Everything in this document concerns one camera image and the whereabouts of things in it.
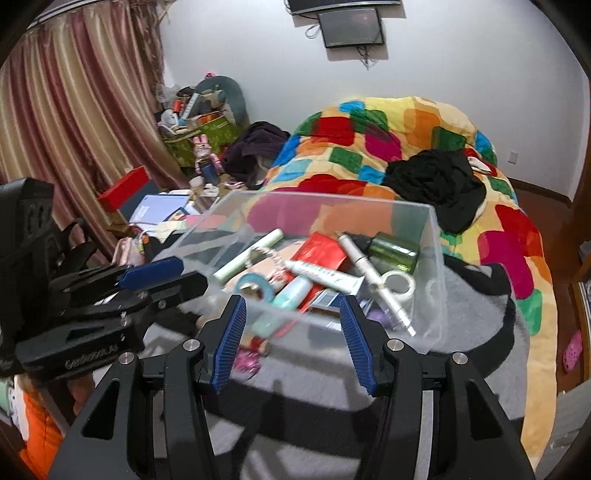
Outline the white toothpaste tube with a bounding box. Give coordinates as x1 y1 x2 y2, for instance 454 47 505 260
284 260 365 296

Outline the green storage box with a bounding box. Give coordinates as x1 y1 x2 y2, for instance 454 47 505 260
159 113 241 168

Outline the grey blanket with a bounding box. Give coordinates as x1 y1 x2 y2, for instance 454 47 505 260
92 258 532 480

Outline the pale green tube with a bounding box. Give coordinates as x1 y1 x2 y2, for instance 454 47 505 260
252 316 296 337

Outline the striped curtain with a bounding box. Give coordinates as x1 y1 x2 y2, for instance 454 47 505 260
0 0 188 264

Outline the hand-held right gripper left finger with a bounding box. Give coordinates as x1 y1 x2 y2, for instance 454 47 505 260
46 294 247 480

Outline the red packet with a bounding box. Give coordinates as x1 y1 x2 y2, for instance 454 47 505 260
292 232 354 273

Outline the red box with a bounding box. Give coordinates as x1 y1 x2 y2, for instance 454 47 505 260
97 166 152 210

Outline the rabbit toy bottle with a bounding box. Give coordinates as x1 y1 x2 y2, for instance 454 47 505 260
193 134 222 183

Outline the silver cosmetic pen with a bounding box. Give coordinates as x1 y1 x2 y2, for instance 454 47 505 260
336 232 416 337

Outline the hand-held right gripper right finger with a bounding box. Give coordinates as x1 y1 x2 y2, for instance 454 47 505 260
339 294 536 480

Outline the wooden cabinet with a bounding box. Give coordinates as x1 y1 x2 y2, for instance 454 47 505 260
554 185 591 384

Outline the small wall screen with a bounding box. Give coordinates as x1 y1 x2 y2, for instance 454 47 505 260
317 7 386 49

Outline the grey neck pillow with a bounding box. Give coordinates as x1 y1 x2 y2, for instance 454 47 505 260
196 75 250 126

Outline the mint green tube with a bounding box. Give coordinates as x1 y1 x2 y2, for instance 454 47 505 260
272 276 315 311

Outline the orange cloth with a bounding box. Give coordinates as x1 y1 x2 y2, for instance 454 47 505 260
18 390 65 478

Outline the colourful patchwork blanket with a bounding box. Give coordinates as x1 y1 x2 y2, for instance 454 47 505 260
261 96 557 462

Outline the blue white book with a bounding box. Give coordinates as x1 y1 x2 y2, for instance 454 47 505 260
129 194 191 227

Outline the bead bracelet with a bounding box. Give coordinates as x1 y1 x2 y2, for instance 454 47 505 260
247 246 289 282

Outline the green glass bottle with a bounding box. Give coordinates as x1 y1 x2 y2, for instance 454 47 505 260
367 232 421 274

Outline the dark purple cloth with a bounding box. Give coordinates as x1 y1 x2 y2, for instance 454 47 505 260
222 121 291 188

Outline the clear plastic storage box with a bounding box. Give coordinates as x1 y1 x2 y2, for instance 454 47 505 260
157 190 448 354

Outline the black cloth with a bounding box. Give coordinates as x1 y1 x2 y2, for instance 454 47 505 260
382 148 488 234

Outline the pink pouch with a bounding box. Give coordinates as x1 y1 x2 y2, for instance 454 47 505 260
112 235 146 267

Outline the blue tape roll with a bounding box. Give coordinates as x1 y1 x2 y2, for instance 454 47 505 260
235 273 275 303

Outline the pink small item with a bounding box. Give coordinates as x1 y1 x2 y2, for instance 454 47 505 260
232 348 264 377

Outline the pink clog shoe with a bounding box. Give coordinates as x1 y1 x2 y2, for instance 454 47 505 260
562 330 583 372

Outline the clear tape roll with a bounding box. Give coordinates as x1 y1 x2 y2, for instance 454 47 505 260
381 270 415 296

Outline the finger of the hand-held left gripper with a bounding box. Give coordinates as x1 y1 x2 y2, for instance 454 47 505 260
51 256 185 296
99 271 208 319

